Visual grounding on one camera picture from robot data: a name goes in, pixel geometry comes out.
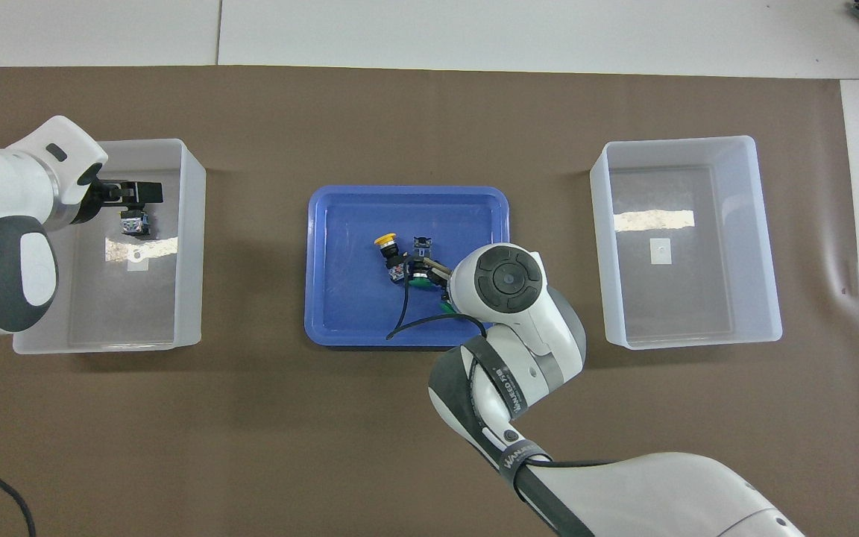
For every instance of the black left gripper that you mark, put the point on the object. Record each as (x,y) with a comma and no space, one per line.
(109,194)

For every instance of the yellow push button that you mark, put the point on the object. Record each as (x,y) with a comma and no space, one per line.
(135,223)
(394,261)

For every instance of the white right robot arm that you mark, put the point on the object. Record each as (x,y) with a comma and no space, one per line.
(519,335)

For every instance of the white paper label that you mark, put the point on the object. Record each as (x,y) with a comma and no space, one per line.
(661,250)
(139,261)

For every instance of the blue plastic tray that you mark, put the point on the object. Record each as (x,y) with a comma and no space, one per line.
(340,298)

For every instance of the translucent white plastic box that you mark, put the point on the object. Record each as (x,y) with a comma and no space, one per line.
(698,313)
(139,313)

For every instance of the brown table mat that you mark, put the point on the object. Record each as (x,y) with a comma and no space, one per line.
(400,418)

